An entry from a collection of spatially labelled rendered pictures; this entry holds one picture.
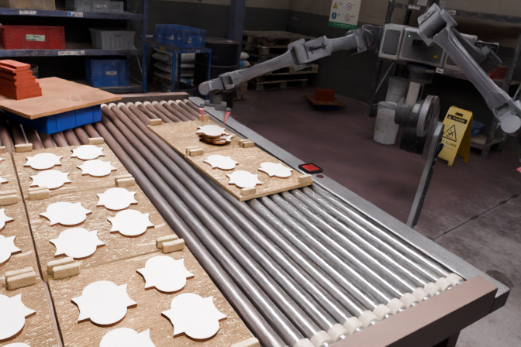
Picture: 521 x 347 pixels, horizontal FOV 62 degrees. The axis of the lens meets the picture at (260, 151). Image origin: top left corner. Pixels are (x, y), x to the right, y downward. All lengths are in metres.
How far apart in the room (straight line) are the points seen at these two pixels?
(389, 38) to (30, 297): 1.74
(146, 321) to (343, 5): 6.94
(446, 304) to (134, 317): 0.74
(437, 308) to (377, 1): 6.30
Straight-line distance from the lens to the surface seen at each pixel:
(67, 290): 1.13
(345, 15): 7.56
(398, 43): 2.14
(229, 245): 1.30
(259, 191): 1.57
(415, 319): 1.14
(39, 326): 1.05
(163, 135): 2.06
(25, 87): 2.22
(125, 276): 1.15
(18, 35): 5.73
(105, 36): 6.00
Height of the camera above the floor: 1.63
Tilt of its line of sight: 21 degrees down
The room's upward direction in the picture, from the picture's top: 7 degrees clockwise
